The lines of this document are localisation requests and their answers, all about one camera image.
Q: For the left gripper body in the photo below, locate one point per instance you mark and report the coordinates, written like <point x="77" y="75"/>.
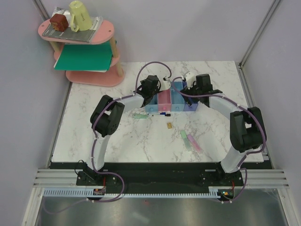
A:
<point x="157" y="89"/>

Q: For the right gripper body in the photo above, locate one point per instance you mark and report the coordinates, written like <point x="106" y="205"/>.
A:
<point x="193" y="91"/>

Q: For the pink drawer bin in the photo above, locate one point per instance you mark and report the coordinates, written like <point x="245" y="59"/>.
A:
<point x="164" y="101"/>

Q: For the purple drawer bin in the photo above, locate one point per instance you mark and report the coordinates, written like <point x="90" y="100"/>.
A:
<point x="192" y="107"/>

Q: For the light blue drawer bin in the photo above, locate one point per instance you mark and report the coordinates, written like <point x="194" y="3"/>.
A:
<point x="177" y="101"/>

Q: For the green highlighter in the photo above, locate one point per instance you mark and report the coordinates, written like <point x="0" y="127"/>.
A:
<point x="139" y="116"/>
<point x="185" y="140"/>

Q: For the pink highlighter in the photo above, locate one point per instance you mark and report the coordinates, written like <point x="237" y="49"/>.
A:
<point x="194" y="143"/>

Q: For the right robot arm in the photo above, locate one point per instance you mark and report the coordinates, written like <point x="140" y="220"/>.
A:
<point x="247" y="131"/>

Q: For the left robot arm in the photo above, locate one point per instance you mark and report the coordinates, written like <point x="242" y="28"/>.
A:
<point x="106" y="117"/>

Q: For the blue cap marker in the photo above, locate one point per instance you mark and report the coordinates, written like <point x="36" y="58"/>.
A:
<point x="152" y="114"/>

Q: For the black cap marker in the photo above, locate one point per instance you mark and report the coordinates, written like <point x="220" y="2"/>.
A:
<point x="167" y="115"/>

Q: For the small yellow eraser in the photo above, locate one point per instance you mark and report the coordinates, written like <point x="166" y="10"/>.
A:
<point x="169" y="125"/>

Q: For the green folder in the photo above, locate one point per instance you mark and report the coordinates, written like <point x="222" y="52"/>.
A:
<point x="84" y="58"/>

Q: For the pink wooden tiered shelf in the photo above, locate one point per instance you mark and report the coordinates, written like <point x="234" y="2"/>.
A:
<point x="110" y="78"/>

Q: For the grey magazine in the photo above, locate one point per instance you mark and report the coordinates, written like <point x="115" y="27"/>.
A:
<point x="68" y="34"/>

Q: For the yellow mug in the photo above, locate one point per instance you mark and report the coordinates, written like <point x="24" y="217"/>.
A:
<point x="80" y="18"/>

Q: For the red brown cube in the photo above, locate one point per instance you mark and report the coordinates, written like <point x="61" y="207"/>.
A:
<point x="59" y="22"/>

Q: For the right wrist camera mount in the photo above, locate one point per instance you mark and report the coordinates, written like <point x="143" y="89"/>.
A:
<point x="190" y="78"/>

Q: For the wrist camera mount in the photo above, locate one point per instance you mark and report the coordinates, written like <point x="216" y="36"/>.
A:
<point x="165" y="84"/>
<point x="190" y="78"/>

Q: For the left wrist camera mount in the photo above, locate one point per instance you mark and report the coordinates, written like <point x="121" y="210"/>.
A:
<point x="165" y="84"/>

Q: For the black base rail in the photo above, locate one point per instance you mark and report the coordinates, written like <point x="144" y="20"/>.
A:
<point x="158" y="178"/>

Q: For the white cable duct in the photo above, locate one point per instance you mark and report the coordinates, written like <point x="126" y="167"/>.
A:
<point x="93" y="193"/>

